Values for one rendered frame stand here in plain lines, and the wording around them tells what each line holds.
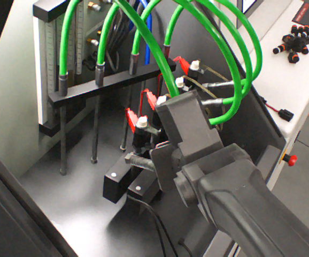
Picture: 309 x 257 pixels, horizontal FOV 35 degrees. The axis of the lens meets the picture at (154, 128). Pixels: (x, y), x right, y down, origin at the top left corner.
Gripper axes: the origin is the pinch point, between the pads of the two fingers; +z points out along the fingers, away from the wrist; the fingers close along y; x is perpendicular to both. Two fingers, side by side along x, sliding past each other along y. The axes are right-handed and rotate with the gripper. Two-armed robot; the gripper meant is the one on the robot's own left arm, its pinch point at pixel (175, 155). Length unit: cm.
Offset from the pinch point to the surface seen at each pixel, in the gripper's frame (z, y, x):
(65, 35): 19.1, 10.3, -25.9
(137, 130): 20.5, 2.2, -4.0
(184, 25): 38.6, -18.7, -23.1
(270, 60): 62, -48, -8
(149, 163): 5.6, 3.8, 0.9
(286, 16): 80, -66, -20
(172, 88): -7.9, -0.9, -10.7
